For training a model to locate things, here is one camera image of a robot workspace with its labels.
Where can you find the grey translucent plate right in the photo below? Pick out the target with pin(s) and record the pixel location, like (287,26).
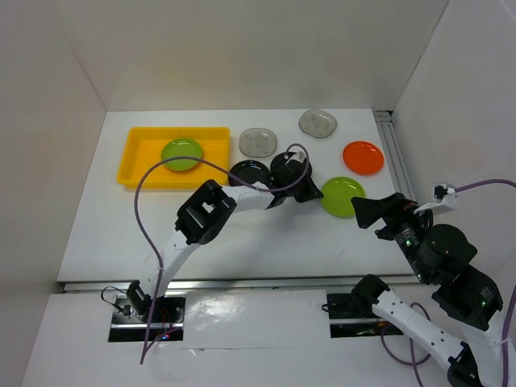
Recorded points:
(318,123)

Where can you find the grey translucent plate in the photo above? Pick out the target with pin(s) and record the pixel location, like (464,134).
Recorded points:
(318,123)
(258,142)

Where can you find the aluminium rail right side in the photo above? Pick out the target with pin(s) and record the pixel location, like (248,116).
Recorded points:
(394,155)

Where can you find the green plate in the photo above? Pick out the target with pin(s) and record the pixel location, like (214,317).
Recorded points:
(185,154)
(337,195)

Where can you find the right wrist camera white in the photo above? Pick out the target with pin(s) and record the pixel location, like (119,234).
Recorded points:
(444,199)

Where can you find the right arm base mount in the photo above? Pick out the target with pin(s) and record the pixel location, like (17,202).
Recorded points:
(346,321)

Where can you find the black plate left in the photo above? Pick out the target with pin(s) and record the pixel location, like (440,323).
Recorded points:
(250,172)

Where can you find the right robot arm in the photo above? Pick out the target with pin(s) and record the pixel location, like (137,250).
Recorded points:
(440,255)

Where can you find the black plate right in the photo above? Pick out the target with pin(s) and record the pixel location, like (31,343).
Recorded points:
(288,171)

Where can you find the aluminium rail front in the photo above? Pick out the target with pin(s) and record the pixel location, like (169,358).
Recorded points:
(219,284)

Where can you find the orange plate far right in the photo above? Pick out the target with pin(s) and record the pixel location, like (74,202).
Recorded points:
(363,158)

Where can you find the green plate front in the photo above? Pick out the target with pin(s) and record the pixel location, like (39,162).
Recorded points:
(185,154)

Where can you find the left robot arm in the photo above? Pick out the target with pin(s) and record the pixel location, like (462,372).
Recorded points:
(252,186)

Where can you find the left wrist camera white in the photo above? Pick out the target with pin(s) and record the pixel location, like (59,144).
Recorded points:
(299,157)

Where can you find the grey translucent plate left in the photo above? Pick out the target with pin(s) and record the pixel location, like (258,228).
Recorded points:
(258,142)

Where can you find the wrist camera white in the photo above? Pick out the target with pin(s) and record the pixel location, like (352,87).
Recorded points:
(444,199)
(299,157)

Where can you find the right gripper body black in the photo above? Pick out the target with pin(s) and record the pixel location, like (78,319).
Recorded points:
(402,224)

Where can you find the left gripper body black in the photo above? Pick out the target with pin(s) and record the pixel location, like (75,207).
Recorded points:
(294,191)

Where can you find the yellow plastic bin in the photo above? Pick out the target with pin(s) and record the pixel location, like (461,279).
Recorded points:
(144,146)

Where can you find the aluminium rail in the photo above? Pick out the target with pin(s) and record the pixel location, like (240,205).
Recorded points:
(394,155)
(219,284)

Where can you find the black plate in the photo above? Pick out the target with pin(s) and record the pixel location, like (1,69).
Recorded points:
(250,172)
(288,171)

